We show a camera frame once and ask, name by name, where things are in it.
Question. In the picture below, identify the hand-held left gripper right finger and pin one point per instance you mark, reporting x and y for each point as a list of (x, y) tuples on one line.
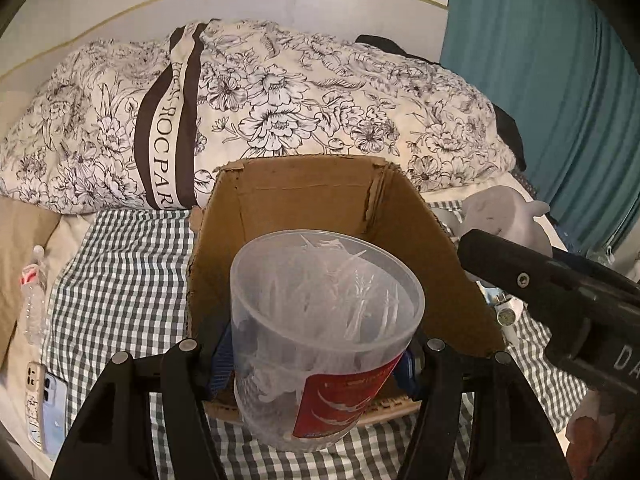
[(406, 367)]

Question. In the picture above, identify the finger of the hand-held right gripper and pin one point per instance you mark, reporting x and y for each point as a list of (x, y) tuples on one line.
[(520, 275)]

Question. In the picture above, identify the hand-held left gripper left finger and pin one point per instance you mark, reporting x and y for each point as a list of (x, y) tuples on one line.
[(222, 365)]

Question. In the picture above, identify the clear plastic tub red label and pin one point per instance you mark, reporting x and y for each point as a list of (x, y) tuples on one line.
[(300, 310)]

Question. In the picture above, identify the brown cardboard box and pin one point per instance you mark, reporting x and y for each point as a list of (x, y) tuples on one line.
[(300, 195)]

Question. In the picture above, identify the small white round-dial watch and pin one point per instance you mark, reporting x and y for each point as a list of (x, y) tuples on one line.
[(506, 317)]

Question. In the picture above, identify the grey plush toy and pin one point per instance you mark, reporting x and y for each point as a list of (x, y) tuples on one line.
[(505, 210)]

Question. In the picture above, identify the grey checked bed sheet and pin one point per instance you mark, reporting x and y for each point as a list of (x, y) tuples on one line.
[(125, 270)]

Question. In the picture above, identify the black garment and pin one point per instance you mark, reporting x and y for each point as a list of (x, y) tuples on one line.
[(510, 130), (385, 45)]

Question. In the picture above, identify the light blue smartphone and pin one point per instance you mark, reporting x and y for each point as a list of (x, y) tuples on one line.
[(47, 410)]

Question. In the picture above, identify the teal curtain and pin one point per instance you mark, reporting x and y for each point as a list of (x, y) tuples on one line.
[(550, 85)]

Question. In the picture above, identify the clear plastic water bottle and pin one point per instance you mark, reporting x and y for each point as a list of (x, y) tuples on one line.
[(34, 305)]

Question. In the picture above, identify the beige blanket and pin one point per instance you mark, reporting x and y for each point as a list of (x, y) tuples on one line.
[(25, 225)]

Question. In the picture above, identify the floral black and white duvet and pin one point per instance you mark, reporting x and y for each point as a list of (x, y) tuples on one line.
[(300, 100)]

